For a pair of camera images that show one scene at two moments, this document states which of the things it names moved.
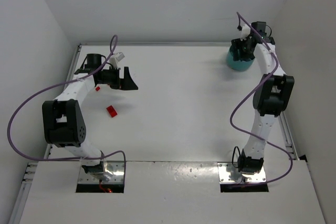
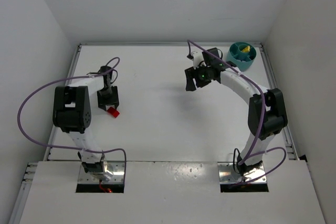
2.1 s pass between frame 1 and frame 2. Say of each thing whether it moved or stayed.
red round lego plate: stayed
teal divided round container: stayed
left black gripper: moved
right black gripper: moved
